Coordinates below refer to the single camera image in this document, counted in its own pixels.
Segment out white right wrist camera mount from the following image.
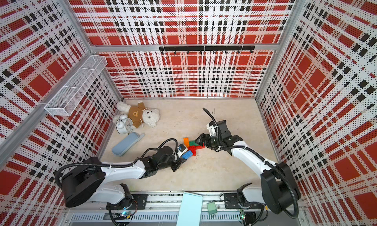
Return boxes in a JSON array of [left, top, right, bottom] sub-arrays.
[[206, 122, 217, 137]]

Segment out blue lego brick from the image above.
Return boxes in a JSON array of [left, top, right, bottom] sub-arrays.
[[181, 150, 193, 159]]

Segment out green lego brick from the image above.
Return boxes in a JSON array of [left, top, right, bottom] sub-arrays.
[[189, 141, 199, 147]]

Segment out white teddy bear brown shirt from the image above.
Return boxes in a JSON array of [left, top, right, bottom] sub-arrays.
[[116, 101, 160, 128]]

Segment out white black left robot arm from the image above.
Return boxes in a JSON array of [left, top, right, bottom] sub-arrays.
[[55, 138, 188, 210]]

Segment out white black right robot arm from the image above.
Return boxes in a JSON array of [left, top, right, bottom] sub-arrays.
[[196, 115, 301, 219]]

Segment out light blue paper sheet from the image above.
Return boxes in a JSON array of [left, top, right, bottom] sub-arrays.
[[176, 192, 203, 226]]

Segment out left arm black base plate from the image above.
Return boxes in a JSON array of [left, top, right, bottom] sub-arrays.
[[106, 194, 148, 210]]

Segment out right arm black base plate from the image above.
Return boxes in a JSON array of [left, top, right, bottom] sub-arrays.
[[222, 193, 263, 210]]

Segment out white wire wall basket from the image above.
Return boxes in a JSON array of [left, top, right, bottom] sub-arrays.
[[45, 55, 107, 116]]

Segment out orange lego brick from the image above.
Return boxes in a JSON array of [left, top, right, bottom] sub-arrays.
[[184, 137, 190, 148]]

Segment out small green box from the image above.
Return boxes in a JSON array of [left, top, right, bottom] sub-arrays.
[[207, 202, 217, 215]]

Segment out black wall hook rail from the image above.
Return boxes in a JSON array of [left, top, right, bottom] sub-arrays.
[[159, 45, 255, 53]]

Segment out white alarm clock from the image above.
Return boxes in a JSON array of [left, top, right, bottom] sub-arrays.
[[113, 114, 136, 134]]

